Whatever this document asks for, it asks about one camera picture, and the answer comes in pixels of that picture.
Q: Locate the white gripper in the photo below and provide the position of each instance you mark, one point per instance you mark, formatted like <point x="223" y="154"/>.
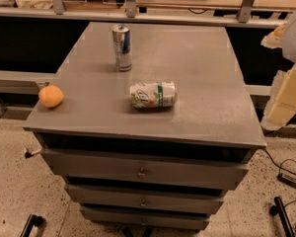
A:
<point x="295" y="39"/>

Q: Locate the silver blue redbull can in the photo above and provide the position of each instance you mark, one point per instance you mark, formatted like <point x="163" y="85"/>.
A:
<point x="122" y="46"/>

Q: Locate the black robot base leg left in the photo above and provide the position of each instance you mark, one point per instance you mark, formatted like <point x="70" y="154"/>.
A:
<point x="33" y="221"/>

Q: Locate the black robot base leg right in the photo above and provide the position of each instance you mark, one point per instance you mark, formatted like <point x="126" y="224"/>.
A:
<point x="279" y="209"/>

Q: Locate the white green crushed can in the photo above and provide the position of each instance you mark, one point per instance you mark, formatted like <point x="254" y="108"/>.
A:
<point x="153" y="95"/>

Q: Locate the top grey drawer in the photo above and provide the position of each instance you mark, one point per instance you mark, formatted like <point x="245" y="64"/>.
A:
<point x="145" y="169"/>

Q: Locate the grey drawer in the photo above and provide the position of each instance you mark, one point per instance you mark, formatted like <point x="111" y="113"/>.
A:
<point x="145" y="169"/>
<point x="143" y="199"/>
<point x="145" y="217"/>

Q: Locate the grey drawer cabinet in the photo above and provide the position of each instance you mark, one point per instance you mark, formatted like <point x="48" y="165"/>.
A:
<point x="213" y="118"/>

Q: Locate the middle grey drawer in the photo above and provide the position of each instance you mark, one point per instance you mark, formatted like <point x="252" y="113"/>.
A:
<point x="143" y="199"/>

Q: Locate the bottom grey drawer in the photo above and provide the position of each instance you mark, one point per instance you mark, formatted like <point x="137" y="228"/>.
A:
<point x="145" y="217"/>

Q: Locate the orange fruit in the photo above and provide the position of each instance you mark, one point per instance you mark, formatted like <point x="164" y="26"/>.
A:
<point x="50" y="96"/>

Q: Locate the white plug on floor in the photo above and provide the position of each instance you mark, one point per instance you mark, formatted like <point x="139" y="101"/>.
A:
<point x="28" y="153"/>

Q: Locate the grey metal shelf rail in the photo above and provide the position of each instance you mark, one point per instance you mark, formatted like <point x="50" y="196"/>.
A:
<point x="130" y="14"/>

